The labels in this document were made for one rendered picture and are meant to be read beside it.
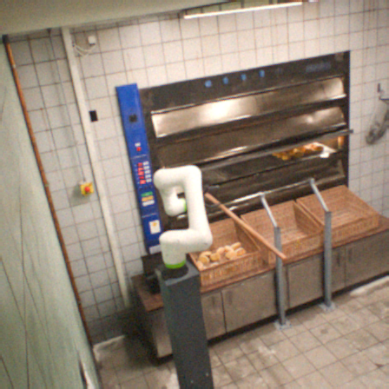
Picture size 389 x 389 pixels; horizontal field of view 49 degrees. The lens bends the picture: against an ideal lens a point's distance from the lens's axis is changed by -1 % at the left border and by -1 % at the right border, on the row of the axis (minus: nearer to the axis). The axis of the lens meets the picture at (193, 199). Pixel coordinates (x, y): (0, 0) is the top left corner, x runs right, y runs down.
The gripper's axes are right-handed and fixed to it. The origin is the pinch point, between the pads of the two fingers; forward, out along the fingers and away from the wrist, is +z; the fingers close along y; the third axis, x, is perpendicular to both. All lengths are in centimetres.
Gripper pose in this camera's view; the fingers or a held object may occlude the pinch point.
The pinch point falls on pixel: (217, 195)
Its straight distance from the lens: 313.1
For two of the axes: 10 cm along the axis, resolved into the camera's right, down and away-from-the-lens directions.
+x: 3.6, 3.3, -8.7
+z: 9.3, -2.5, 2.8
